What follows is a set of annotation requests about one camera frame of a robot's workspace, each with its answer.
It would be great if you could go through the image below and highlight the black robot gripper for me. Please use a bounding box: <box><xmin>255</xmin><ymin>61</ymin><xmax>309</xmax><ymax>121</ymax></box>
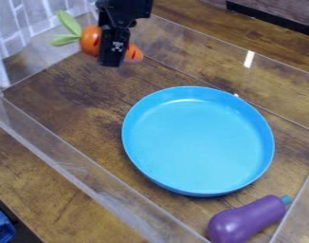
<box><xmin>95</xmin><ymin>0</ymin><xmax>155</xmax><ymax>67</ymax></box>

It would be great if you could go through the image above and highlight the orange toy carrot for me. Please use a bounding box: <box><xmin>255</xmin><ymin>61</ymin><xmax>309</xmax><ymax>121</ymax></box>
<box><xmin>53</xmin><ymin>10</ymin><xmax>144</xmax><ymax>63</ymax></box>

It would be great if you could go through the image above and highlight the white grid curtain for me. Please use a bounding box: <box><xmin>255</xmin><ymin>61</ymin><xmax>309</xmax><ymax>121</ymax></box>
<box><xmin>0</xmin><ymin>0</ymin><xmax>97</xmax><ymax>89</ymax></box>

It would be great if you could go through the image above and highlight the blue plastic plate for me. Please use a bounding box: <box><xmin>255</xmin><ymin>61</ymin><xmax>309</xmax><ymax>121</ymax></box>
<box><xmin>122</xmin><ymin>86</ymin><xmax>275</xmax><ymax>197</ymax></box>

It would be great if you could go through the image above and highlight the purple toy eggplant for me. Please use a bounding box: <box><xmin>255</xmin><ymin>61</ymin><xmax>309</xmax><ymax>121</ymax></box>
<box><xmin>207</xmin><ymin>195</ymin><xmax>292</xmax><ymax>243</ymax></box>

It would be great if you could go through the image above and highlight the blue object at corner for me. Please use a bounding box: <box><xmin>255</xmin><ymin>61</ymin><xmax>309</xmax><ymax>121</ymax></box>
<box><xmin>0</xmin><ymin>210</ymin><xmax>17</xmax><ymax>243</ymax></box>

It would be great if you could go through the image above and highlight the clear acrylic enclosure wall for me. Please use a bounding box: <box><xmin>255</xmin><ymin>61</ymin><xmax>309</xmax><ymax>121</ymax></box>
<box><xmin>0</xmin><ymin>3</ymin><xmax>309</xmax><ymax>243</ymax></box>

